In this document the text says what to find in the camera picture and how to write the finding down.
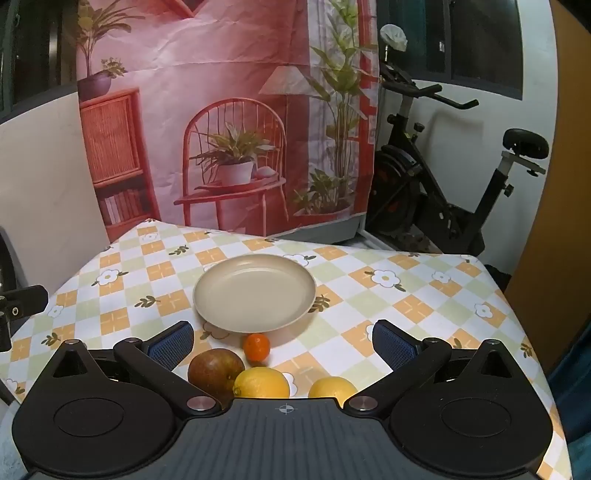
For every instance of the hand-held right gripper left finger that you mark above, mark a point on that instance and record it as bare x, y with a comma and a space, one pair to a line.
171, 347

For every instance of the white board panel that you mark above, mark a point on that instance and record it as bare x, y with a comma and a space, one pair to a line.
46, 184

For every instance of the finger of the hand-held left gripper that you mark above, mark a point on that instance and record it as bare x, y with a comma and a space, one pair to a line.
27, 300

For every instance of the beige round plate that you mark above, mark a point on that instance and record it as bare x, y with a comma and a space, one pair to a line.
254, 290

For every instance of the checkered floral tablecloth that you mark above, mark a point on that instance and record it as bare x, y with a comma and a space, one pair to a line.
415, 304

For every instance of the brown wooden door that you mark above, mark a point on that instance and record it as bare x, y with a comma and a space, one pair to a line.
554, 230

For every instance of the large yellow lemon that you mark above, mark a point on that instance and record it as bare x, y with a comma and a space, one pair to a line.
332, 388

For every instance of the small orange mandarin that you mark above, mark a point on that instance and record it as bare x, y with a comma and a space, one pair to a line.
256, 347

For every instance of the pink printed backdrop cloth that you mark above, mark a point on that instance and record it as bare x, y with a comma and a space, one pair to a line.
184, 69

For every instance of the dark window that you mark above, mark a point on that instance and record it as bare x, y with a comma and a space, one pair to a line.
475, 41

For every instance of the black exercise bike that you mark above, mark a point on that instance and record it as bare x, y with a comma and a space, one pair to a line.
415, 184

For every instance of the white plastic bag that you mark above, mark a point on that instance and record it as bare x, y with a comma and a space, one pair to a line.
395, 36

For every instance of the small yellow lemon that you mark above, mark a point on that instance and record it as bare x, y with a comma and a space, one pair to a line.
261, 384

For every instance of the dark red apple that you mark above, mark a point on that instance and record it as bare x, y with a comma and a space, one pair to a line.
214, 374

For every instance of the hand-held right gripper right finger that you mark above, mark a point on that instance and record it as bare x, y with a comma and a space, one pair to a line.
393, 347

